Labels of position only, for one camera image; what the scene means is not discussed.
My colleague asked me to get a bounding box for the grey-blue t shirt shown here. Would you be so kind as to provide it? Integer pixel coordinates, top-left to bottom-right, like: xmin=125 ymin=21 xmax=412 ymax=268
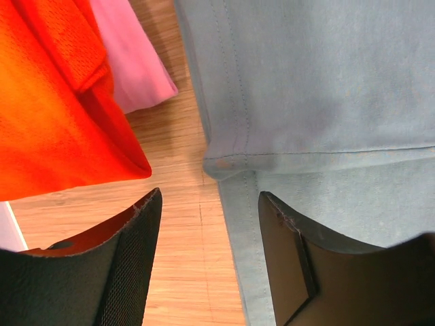
xmin=175 ymin=1 xmax=434 ymax=325

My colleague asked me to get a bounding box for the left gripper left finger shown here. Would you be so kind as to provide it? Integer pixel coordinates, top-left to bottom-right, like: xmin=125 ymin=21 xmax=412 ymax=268
xmin=1 ymin=189 xmax=162 ymax=325

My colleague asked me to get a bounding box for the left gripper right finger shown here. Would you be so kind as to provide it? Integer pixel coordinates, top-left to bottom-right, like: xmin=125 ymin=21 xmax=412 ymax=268
xmin=258 ymin=192 xmax=434 ymax=325

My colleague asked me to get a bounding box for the folded orange t shirt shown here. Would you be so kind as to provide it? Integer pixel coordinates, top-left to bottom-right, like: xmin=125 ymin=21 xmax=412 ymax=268
xmin=1 ymin=1 xmax=152 ymax=201

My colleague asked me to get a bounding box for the folded pink t shirt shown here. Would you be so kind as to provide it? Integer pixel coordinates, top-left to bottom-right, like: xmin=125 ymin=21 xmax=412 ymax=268
xmin=90 ymin=0 xmax=178 ymax=113

